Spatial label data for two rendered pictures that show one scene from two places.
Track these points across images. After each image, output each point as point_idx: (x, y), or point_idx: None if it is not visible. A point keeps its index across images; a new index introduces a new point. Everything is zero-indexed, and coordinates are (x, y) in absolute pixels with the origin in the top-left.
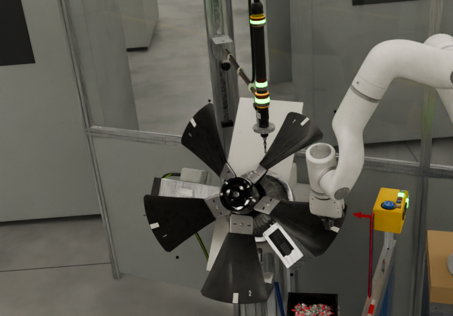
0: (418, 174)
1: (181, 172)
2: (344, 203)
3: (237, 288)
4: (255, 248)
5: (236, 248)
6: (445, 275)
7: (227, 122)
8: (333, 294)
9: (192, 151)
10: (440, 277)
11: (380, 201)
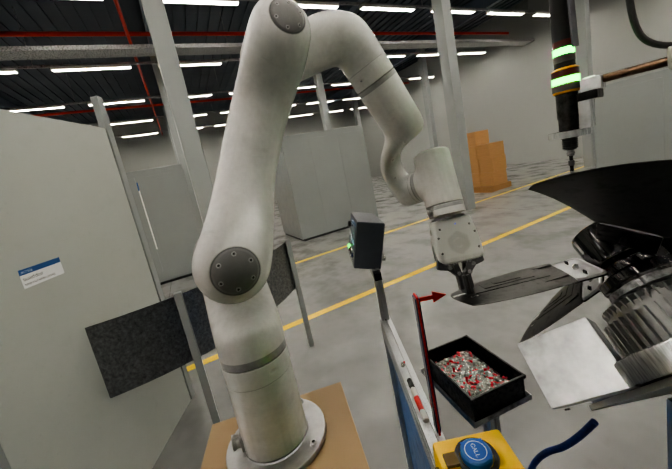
0: None
1: None
2: (478, 304)
3: (540, 313)
4: (566, 310)
5: (568, 288)
6: (324, 404)
7: None
8: (475, 397)
9: None
10: (331, 398)
11: (511, 468)
